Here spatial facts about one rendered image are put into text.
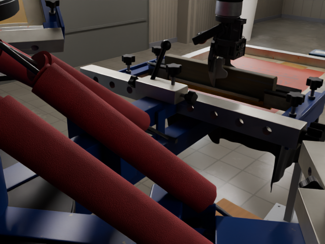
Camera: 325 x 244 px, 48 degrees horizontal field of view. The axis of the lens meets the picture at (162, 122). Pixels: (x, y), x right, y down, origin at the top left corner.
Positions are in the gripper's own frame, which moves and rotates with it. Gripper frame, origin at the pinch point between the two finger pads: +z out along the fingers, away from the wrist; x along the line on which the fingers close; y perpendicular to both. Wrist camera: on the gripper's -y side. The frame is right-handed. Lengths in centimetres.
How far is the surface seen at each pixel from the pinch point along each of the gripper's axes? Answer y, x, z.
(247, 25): -208, 492, 76
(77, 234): 20, -74, -1
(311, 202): 45, -55, -7
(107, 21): -305, 257, 52
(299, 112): 28.8, -6.3, 0.4
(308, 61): 12, 57, 3
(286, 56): 3, 57, 3
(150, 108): 3.0, -36.7, -3.3
